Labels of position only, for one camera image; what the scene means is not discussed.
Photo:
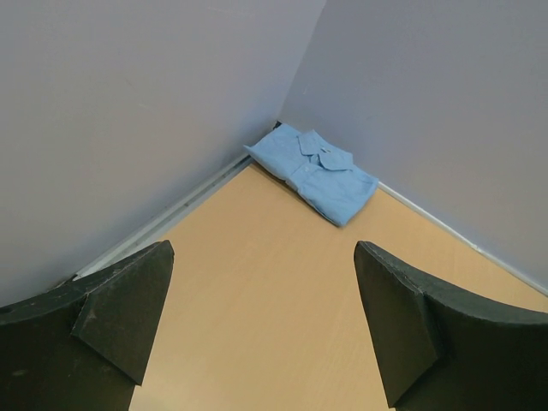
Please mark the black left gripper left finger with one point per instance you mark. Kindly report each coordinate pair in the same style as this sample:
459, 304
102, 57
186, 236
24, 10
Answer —
85, 344

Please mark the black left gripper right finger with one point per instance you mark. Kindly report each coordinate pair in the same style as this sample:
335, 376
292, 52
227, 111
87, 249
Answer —
441, 347

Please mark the light blue shirt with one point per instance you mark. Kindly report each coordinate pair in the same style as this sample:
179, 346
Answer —
324, 175

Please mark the aluminium left side rail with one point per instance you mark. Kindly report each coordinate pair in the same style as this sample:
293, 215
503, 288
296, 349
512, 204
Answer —
166, 220

